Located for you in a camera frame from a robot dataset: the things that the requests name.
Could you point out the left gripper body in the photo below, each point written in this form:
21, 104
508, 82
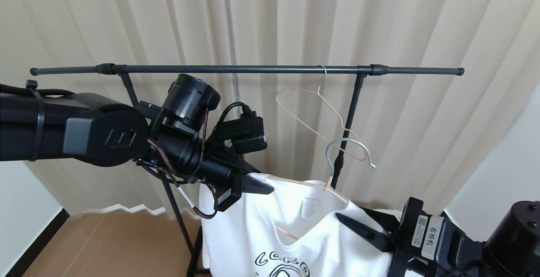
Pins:
190, 159

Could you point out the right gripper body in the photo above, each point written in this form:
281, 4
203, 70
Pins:
400, 260

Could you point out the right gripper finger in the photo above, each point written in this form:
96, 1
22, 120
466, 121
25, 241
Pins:
384, 221
371, 237

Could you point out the pink clothes hanger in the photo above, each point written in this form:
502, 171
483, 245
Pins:
329, 154
325, 100

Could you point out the white t-shirt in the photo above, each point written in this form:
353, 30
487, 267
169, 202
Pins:
236, 235

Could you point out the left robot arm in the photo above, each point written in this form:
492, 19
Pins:
84, 129

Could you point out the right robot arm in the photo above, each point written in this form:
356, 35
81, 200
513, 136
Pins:
514, 239

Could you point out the black clothes rack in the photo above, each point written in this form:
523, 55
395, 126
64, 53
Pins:
168, 69

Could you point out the beige curtain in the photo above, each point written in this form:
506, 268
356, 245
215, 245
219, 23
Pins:
105, 15

